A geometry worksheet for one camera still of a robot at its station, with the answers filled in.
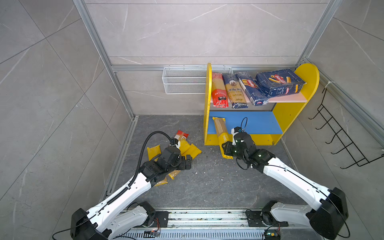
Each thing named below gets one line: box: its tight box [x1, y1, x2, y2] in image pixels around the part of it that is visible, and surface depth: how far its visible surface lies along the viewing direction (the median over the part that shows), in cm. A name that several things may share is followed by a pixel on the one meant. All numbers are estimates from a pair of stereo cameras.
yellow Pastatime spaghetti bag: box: [212, 117, 233, 160], surface depth 84 cm
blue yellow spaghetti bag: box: [222, 73, 249, 109], surface depth 74 cm
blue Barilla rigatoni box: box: [255, 68, 307, 99], surface depth 73 cm
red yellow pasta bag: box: [211, 72, 229, 108], surface depth 73 cm
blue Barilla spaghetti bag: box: [236, 71, 269, 106], surface depth 74 cm
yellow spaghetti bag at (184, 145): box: [179, 138, 191, 156], surface depth 100 cm
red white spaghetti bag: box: [174, 130, 189, 141], surface depth 106 cm
